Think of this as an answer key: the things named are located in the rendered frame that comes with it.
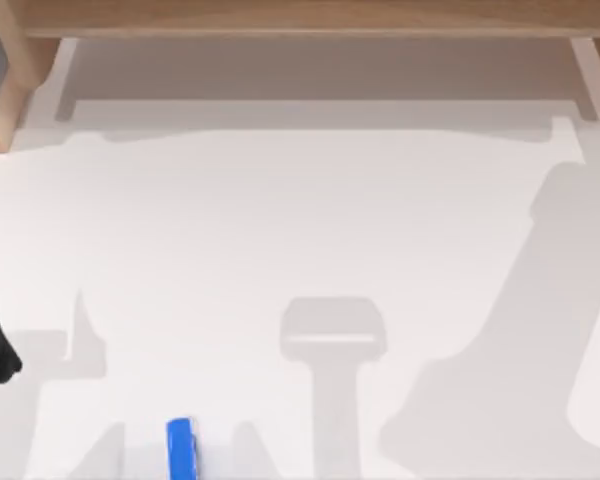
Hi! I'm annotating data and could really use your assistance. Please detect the wooden cupboard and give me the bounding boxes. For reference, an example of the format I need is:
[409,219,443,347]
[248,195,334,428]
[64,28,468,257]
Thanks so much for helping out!
[0,0,600,154]

